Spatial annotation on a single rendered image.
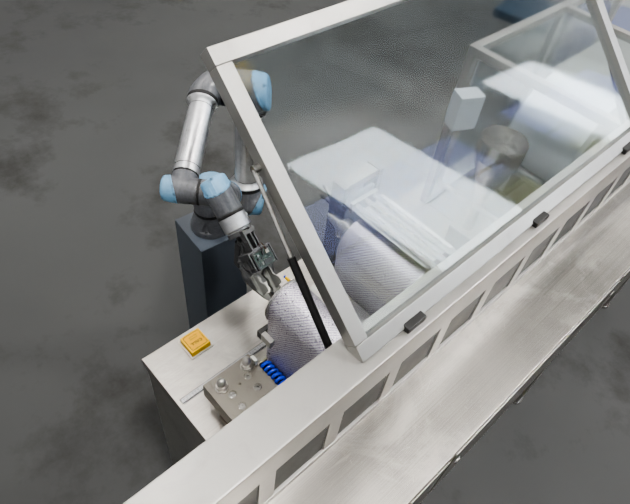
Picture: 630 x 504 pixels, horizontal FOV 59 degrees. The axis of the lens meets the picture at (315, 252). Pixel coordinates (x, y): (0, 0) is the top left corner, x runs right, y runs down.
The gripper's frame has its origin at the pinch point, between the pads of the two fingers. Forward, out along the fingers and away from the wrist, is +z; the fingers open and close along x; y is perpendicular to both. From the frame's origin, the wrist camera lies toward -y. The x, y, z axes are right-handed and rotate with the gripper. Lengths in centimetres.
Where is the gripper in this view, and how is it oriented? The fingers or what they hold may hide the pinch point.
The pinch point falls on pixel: (271, 295)
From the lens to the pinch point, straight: 151.6
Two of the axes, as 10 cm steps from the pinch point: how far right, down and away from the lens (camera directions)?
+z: 4.6, 8.8, 1.4
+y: 5.1, -1.2, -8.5
